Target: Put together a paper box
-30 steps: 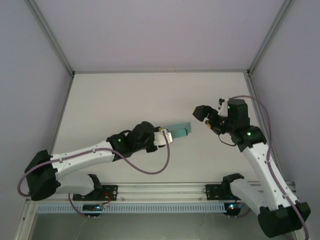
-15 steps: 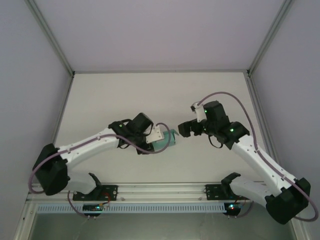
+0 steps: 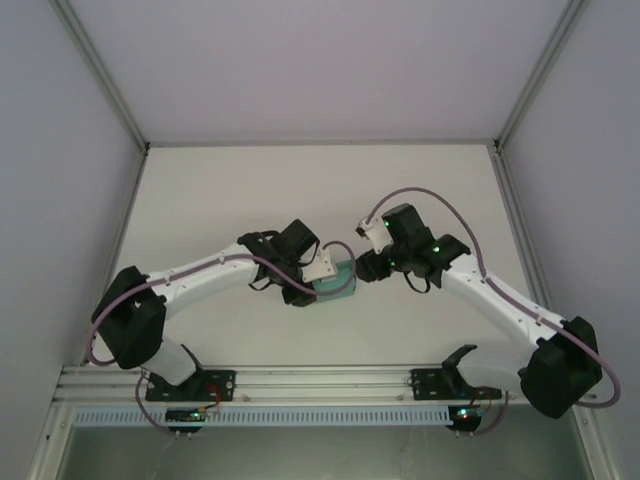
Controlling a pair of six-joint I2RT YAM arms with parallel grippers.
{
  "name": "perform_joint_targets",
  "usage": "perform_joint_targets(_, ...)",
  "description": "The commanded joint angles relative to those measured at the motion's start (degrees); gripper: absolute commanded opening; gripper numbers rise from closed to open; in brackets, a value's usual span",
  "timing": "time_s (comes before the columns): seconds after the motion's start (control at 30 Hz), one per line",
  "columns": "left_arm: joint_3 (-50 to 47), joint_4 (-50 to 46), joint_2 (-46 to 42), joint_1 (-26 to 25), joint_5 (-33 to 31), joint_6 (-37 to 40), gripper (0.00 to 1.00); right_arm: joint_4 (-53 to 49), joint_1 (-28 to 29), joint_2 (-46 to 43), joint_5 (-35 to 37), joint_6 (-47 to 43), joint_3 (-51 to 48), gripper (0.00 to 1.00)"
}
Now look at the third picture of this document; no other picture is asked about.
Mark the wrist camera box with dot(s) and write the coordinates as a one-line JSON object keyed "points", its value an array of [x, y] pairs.
{"points": [[374, 234], [322, 267]]}

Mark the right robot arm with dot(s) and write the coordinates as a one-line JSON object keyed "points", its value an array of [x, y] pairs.
{"points": [[560, 370]]}

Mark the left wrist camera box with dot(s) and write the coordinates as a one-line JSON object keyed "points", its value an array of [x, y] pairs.
{"points": [[322, 267]]}

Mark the aluminium table side rail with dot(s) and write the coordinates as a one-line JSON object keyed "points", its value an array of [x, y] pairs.
{"points": [[511, 200], [126, 210]]}

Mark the aluminium frame leg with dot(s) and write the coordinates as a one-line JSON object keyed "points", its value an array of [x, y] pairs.
{"points": [[51, 440], [594, 440]]}

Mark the aluminium mounting rail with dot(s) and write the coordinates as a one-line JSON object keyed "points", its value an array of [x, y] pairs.
{"points": [[320, 385]]}

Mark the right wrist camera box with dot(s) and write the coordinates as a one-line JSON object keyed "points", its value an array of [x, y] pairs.
{"points": [[374, 234]]}

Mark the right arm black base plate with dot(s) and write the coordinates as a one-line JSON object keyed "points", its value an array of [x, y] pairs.
{"points": [[425, 385]]}

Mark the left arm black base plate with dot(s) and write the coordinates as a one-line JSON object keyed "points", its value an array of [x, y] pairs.
{"points": [[225, 385]]}

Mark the teal paper box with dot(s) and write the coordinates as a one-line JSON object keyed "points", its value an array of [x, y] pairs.
{"points": [[334, 296]]}

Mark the aluminium frame post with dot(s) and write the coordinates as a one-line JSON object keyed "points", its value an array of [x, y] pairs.
{"points": [[105, 75], [537, 75]]}

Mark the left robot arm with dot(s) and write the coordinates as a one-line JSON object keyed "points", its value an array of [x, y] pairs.
{"points": [[132, 320]]}

